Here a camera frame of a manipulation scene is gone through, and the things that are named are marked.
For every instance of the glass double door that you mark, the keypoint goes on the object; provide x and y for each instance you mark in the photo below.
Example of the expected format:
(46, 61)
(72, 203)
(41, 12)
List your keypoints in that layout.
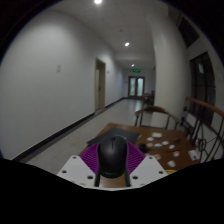
(136, 86)

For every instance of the small black box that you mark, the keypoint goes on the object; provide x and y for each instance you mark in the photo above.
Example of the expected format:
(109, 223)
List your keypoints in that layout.
(143, 148)

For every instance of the dark framed window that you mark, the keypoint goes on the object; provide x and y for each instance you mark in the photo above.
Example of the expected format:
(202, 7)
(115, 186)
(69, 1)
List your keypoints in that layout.
(201, 90)

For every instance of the wooden armchair with curved back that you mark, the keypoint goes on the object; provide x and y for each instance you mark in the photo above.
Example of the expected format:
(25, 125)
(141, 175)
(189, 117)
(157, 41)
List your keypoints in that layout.
(155, 109)

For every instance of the wooden chair with metal frame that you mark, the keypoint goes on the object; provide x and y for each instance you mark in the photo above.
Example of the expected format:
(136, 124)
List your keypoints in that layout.
(203, 105)

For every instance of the beige side door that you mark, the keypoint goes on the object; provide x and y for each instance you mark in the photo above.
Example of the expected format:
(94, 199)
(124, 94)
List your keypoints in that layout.
(100, 85)

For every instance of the black computer mouse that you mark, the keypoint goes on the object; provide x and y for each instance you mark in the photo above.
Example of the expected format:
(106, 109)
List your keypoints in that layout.
(112, 156)

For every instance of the white wall switch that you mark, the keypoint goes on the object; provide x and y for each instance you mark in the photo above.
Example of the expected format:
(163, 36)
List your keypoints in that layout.
(58, 68)

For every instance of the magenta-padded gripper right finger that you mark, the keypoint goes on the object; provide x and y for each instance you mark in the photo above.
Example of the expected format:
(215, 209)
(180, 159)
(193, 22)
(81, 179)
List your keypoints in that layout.
(150, 170)

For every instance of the ceiling lights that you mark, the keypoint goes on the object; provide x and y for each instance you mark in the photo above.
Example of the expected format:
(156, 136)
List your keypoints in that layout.
(127, 44)

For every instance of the green exit sign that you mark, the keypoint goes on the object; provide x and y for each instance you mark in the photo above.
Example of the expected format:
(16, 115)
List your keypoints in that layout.
(136, 70)

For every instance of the closed black laptop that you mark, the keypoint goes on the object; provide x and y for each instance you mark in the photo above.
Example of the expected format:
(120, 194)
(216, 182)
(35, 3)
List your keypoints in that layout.
(128, 133)

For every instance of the white rectangular card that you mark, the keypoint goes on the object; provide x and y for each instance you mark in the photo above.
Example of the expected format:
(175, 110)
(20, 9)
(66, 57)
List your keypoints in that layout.
(156, 135)

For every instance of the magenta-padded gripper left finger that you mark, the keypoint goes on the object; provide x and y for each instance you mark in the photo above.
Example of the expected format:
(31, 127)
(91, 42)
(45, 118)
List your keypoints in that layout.
(75, 170)

